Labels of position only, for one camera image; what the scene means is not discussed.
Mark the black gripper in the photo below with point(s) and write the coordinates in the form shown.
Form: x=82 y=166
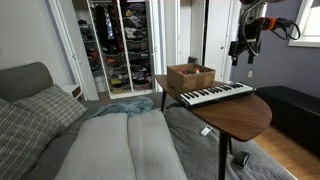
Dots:
x=245 y=45

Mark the Franka Panda robot arm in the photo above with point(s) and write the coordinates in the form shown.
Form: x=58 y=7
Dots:
x=256 y=10

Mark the small black white keyboard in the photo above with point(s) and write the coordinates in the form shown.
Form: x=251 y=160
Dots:
x=217 y=93

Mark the white door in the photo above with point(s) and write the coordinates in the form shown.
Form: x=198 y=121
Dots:
x=216 y=36

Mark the brown cardboard box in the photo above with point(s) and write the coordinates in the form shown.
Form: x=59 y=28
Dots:
x=190 y=77

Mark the round wooden side table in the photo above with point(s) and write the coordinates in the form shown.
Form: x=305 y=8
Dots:
x=222 y=113

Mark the black low bench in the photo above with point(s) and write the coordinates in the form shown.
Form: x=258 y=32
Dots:
x=293 y=113

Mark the white remote control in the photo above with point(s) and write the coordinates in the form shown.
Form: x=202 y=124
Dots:
x=206 y=130

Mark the grey bed cover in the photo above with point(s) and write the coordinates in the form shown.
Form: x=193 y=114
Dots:
x=213 y=150

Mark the small black speaker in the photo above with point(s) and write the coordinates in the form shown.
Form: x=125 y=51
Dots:
x=241 y=158

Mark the teal crumpled blanket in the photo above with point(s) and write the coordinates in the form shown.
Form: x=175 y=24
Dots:
x=128 y=106

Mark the white closet shelving unit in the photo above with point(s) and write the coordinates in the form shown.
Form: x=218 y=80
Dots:
x=116 y=46

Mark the light grey folded duvet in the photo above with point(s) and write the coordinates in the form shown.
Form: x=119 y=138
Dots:
x=123 y=146

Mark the white nightstand with wood drawer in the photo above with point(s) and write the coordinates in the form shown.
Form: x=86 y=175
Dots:
x=74 y=90

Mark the grey plaid pillow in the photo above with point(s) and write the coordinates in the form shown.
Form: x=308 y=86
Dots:
x=53 y=105

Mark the grey upholstered headboard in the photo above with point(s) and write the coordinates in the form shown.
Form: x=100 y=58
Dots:
x=23 y=80

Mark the dark grey patterned pillow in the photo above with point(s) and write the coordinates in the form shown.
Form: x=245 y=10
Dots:
x=20 y=140

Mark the white wall outlet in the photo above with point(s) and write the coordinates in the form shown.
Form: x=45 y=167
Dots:
x=250 y=74

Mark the white window frame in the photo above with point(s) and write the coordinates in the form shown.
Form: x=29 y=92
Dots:
x=305 y=26

